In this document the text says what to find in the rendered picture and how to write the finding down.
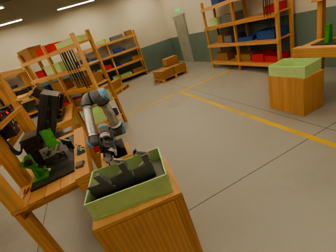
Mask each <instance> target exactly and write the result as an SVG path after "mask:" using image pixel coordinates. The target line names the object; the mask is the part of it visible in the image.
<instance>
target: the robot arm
mask: <svg viewBox="0 0 336 252"><path fill-rule="evenodd" d="M109 102H110V95H109V93H108V91H107V90H106V89H105V88H98V89H96V90H93V91H90V92H87V93H85V94H84V95H83V97H82V99H81V103H80V106H81V110H83V115H84V120H85V124H86V129H87V134H88V140H86V145H87V147H88V148H94V147H97V146H99V152H100V153H106V154H105V157H103V158H102V160H103V161H106V162H108V165H109V166H110V159H111V154H110V153H112V152H113V153H114V154H115V156H117V151H119V152H120V151H121V149H122V148H123V146H122V145H120V144H119V143H118V141H117V140H116V139H115V137H117V136H120V135H123V134H125V133H126V128H125V124H124V122H121V121H120V120H118V118H117V116H116V114H115V112H114V111H113V109H112V107H111V105H110V103H109ZM95 104H97V105H98V106H99V107H101V109H102V111H103V112H104V114H105V116H106V117H107V119H108V121H109V123H110V126H108V125H107V124H106V123H100V124H99V125H98V133H99V135H100V136H98V134H97V129H96V124H95V120H94V115H93V110H92V109H93V105H95Z"/></svg>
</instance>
